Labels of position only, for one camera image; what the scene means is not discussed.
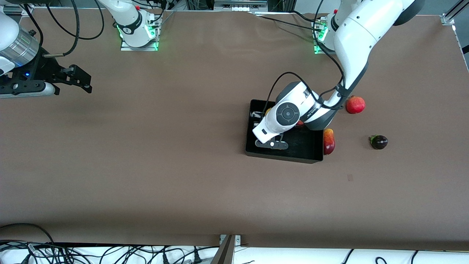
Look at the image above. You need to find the black rectangular plastic box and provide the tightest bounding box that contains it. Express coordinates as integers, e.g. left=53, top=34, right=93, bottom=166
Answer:
left=245, top=99, right=325, bottom=164

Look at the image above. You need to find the red yellow mango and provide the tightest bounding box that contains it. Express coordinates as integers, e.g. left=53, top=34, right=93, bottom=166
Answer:
left=323, top=128, right=336, bottom=155

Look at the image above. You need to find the red pomegranate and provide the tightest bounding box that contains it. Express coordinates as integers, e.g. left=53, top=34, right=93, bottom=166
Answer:
left=346, top=95, right=366, bottom=114

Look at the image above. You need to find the white power strip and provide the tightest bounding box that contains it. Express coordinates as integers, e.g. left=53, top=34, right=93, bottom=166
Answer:
left=214, top=0, right=268, bottom=12

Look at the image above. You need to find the dark purple round fruit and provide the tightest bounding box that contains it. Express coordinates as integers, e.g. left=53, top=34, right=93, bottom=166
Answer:
left=369, top=135, right=388, bottom=150

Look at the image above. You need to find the dark support beam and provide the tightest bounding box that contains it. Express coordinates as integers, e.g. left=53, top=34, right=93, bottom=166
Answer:
left=211, top=235, right=236, bottom=264

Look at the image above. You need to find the brown table cover sheet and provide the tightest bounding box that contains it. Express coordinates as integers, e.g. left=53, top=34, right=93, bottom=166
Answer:
left=0, top=7, right=469, bottom=252

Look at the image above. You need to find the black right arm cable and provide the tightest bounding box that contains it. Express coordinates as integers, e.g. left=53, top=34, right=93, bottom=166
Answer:
left=24, top=0, right=105, bottom=59

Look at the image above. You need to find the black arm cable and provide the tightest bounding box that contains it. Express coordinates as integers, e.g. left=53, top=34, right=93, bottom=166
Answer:
left=266, top=0, right=347, bottom=110
left=24, top=0, right=105, bottom=59

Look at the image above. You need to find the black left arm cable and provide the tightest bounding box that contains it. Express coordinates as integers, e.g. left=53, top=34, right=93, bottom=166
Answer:
left=266, top=0, right=347, bottom=110

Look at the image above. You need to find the black cable on table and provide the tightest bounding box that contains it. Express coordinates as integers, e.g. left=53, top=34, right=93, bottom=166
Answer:
left=256, top=10, right=330, bottom=33

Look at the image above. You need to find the white sheet under cables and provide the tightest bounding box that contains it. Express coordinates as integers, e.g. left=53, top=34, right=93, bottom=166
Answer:
left=0, top=245, right=469, bottom=264

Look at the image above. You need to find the black looped floor cable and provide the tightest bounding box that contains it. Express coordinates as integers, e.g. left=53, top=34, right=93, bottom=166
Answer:
left=0, top=223, right=55, bottom=244

